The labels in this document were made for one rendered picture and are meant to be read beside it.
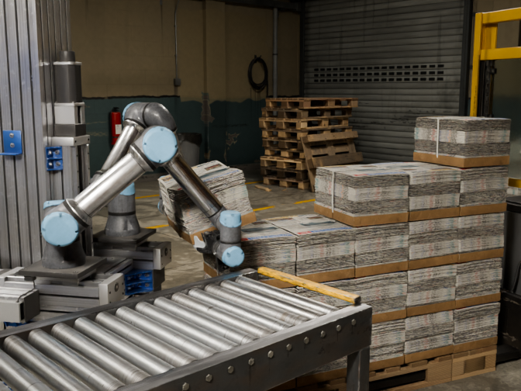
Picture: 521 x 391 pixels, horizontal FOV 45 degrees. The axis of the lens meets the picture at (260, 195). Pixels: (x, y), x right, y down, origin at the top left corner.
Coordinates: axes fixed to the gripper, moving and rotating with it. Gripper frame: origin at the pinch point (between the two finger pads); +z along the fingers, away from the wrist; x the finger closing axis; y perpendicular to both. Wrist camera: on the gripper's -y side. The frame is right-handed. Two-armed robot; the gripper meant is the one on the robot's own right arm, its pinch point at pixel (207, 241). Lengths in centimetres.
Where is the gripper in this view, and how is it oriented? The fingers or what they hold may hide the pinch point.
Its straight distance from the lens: 255.7
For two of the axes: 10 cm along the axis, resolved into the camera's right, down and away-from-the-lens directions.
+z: -3.7, -1.6, 9.1
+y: -2.5, -9.3, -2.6
